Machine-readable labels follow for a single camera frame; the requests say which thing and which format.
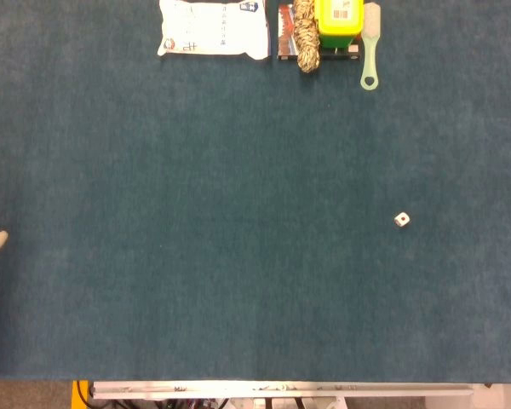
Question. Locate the small white die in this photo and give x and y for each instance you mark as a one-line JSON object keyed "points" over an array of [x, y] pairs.
{"points": [[402, 220]]}

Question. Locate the yellow-green plastic container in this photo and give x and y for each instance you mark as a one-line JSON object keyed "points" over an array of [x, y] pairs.
{"points": [[340, 19]]}

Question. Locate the yellow frame post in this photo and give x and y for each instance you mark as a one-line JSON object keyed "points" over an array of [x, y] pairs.
{"points": [[78, 394]]}

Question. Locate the white printed plastic bag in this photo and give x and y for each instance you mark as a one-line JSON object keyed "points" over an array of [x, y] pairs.
{"points": [[213, 30]]}

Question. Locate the aluminium frame rail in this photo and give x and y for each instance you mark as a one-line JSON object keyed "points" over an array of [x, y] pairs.
{"points": [[281, 389]]}

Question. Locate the red and black printed box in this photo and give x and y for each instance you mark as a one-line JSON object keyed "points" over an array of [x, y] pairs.
{"points": [[287, 34]]}

